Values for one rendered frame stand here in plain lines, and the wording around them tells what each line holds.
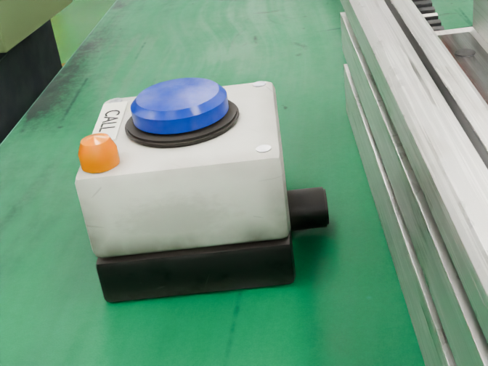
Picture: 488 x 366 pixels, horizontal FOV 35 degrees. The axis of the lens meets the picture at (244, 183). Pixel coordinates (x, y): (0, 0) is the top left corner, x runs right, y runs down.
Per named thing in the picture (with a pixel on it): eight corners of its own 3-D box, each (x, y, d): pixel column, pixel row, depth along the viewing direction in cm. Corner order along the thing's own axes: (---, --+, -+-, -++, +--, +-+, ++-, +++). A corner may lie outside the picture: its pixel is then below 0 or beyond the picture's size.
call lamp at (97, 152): (85, 157, 30) (78, 129, 30) (122, 152, 30) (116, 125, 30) (78, 175, 29) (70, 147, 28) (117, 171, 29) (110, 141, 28)
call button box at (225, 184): (128, 207, 39) (102, 91, 36) (319, 186, 38) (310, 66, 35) (103, 306, 32) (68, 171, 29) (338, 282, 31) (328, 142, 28)
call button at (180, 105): (143, 121, 34) (134, 79, 33) (232, 111, 34) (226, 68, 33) (132, 163, 31) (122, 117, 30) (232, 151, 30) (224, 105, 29)
